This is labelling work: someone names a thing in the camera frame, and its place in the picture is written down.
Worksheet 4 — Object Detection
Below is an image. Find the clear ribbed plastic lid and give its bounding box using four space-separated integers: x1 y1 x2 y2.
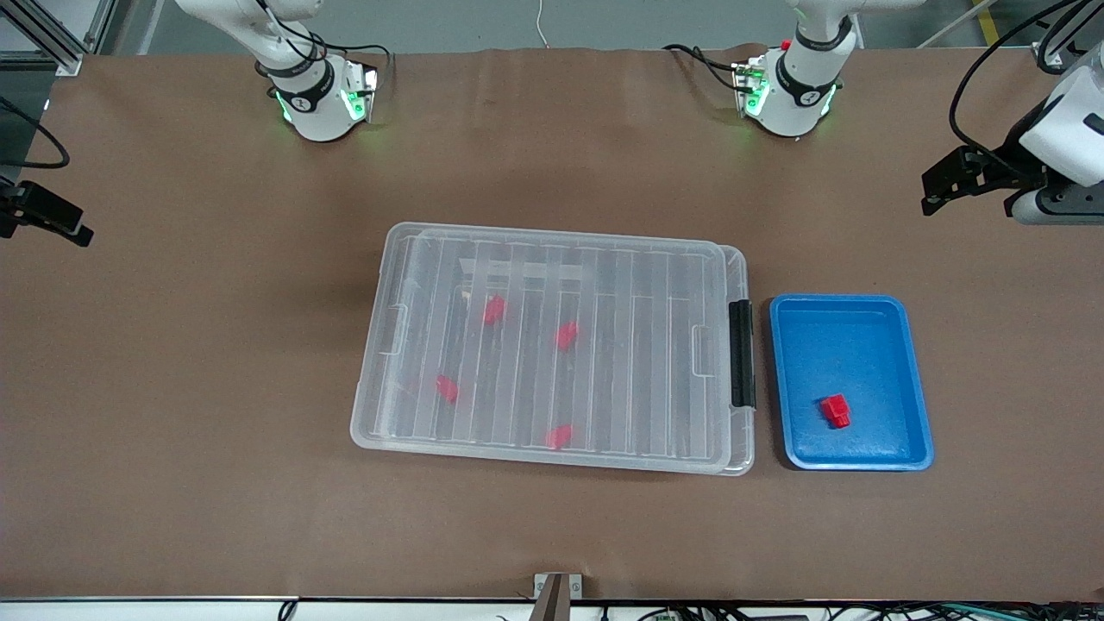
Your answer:
350 222 730 474

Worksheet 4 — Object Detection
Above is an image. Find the clear plastic storage box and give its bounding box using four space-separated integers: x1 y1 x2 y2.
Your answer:
405 228 757 477

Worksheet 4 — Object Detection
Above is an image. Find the short aluminium profile piece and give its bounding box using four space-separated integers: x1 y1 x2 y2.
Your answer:
1032 34 1089 72

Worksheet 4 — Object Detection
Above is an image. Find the blue plastic tray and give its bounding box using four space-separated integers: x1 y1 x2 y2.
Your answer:
768 293 936 473

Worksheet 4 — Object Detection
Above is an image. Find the brown table cover sheet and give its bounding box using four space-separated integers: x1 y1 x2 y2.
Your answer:
0 43 1104 605

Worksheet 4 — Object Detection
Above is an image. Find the black right arm cable loop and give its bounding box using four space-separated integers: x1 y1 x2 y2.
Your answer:
0 95 71 170

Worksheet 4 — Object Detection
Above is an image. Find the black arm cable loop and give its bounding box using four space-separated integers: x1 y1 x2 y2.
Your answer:
949 0 1089 169
0 95 71 170

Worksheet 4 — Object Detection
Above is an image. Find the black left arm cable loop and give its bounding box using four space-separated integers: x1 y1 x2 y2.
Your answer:
949 0 1089 169

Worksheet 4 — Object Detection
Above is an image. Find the aluminium frame profile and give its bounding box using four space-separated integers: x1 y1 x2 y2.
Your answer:
0 0 119 78

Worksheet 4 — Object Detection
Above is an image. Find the black left arm base cable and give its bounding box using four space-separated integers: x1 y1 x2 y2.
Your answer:
662 43 744 92

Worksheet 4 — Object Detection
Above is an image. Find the black arm base cable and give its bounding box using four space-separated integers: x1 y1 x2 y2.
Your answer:
662 43 744 92
254 0 393 70

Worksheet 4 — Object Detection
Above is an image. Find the black right arm base cable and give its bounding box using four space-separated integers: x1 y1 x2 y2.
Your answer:
254 0 393 70

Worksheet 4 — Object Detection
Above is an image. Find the grey metal table bracket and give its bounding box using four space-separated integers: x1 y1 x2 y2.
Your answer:
532 572 584 621

